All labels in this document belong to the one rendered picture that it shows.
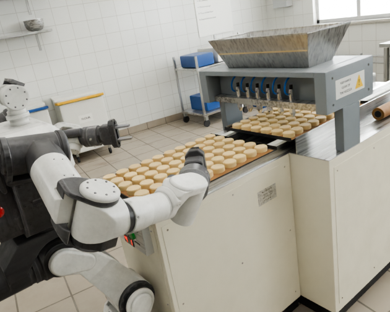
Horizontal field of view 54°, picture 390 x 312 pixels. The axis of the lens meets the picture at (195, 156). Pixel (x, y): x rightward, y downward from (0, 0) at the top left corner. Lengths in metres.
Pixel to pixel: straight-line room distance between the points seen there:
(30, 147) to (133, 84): 4.67
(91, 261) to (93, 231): 0.55
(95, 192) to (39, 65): 4.58
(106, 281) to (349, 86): 1.15
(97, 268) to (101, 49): 4.34
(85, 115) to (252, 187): 3.42
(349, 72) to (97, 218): 1.16
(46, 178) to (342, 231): 1.29
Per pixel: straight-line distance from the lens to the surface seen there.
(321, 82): 1.49
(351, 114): 1.65
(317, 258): 1.86
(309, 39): 1.55
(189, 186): 0.87
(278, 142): 1.63
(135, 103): 5.61
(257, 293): 1.78
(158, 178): 1.39
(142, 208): 0.79
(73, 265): 1.29
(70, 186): 0.77
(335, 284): 1.89
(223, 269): 1.57
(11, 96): 1.14
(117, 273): 1.42
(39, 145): 0.94
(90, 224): 0.76
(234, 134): 1.84
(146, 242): 1.35
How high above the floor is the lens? 1.44
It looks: 20 degrees down
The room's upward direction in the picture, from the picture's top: 10 degrees counter-clockwise
